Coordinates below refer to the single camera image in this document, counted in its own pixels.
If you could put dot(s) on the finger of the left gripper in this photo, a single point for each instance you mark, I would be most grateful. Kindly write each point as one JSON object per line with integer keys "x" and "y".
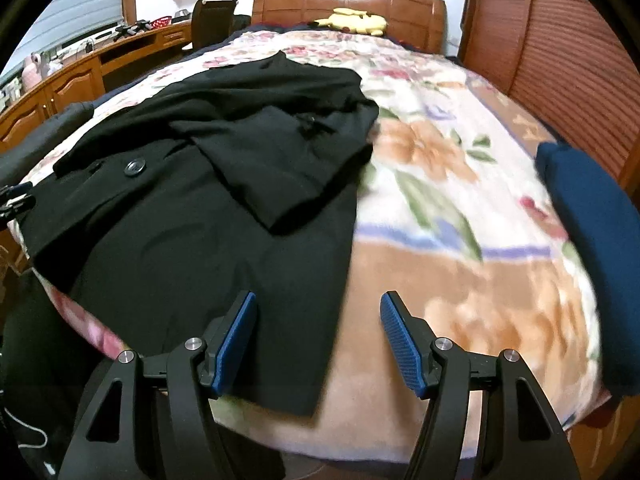
{"x": 15, "y": 199}

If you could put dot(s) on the yellow Pikachu plush toy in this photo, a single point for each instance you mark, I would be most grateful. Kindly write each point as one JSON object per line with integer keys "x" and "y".
{"x": 355, "y": 21}

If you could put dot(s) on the grey window roller blind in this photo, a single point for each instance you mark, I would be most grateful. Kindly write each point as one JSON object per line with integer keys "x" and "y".
{"x": 63, "y": 20}

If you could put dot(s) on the folded dark grey garment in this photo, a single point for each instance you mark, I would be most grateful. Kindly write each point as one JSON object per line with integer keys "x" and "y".
{"x": 17, "y": 162}

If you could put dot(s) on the wooden bed headboard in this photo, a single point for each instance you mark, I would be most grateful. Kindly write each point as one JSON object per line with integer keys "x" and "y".
{"x": 418, "y": 23}

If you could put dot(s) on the louvered wooden wardrobe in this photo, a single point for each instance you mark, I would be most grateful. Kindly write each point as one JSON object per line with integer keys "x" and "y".
{"x": 563, "y": 63}

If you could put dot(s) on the wooden desk with cabinets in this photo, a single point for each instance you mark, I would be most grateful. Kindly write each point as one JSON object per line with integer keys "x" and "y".
{"x": 90, "y": 77}

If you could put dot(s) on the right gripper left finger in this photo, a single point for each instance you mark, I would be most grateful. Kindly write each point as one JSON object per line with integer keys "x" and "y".
{"x": 150, "y": 418}

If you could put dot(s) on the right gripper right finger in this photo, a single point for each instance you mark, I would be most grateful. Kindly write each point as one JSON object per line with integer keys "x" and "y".
{"x": 520, "y": 435}

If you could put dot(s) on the black double-breasted coat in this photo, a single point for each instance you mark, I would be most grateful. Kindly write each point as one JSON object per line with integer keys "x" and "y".
{"x": 241, "y": 177}

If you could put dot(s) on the folded navy blue garment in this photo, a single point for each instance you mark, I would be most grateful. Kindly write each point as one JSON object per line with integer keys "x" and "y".
{"x": 603, "y": 225}

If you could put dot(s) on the floral bed blanket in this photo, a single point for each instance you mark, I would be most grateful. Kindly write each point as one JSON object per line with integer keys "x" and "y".
{"x": 452, "y": 215}

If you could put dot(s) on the dark brown desk chair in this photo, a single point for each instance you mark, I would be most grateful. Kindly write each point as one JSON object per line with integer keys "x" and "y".
{"x": 213, "y": 21}

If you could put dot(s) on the red basket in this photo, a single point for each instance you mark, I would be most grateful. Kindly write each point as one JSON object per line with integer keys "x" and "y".
{"x": 161, "y": 22}

